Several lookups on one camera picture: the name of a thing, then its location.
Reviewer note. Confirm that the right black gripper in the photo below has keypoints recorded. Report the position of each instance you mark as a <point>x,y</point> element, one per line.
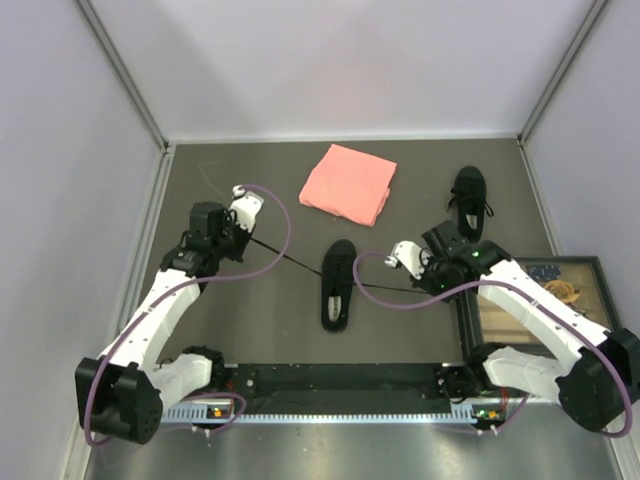
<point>424,282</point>

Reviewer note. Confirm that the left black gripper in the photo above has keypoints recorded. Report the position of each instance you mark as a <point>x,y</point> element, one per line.
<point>244,235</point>

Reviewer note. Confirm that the black sneaker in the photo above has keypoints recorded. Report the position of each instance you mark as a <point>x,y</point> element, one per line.
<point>469,199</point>
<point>337,285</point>

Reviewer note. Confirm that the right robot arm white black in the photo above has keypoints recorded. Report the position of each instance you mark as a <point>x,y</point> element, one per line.
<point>591,372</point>

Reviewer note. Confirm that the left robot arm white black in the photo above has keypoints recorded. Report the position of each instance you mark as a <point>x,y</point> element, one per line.
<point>182,276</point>

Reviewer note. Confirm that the pink folded cloth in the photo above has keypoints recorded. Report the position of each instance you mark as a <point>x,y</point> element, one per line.
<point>349,184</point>

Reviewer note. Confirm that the dark framed compartment box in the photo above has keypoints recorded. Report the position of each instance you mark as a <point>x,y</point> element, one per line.
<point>577,281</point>

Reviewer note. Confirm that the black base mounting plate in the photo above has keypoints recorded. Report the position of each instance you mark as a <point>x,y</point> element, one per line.
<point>351,389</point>

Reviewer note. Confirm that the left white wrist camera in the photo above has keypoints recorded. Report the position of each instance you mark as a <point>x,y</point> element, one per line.
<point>245,207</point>

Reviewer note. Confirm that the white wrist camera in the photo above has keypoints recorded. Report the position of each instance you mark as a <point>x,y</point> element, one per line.
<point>411,256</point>
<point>245,207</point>

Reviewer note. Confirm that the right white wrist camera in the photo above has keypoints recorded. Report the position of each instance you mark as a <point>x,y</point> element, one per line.
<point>411,256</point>

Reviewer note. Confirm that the aluminium frame rail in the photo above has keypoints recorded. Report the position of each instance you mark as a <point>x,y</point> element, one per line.
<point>193,373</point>

